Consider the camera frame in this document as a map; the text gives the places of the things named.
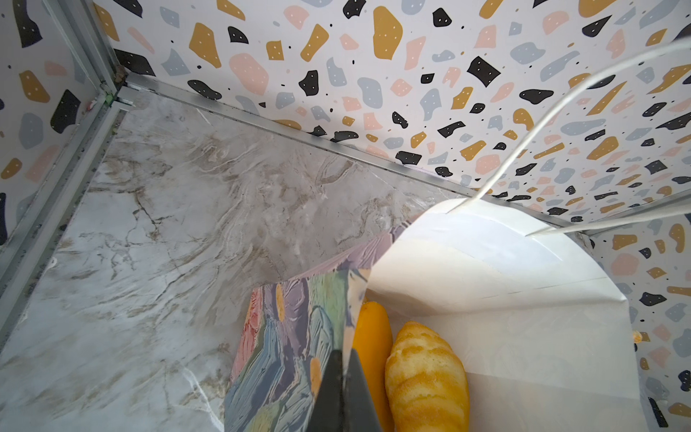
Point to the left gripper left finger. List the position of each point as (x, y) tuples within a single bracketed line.
[(327, 414)]

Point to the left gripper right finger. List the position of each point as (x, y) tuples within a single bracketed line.
[(359, 412)]

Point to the striped croissant roll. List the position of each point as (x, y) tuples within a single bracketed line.
[(426, 382)]

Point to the golden shell bread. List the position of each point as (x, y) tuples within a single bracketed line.
[(373, 343)]

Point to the floral paper gift bag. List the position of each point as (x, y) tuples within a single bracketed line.
[(542, 331)]

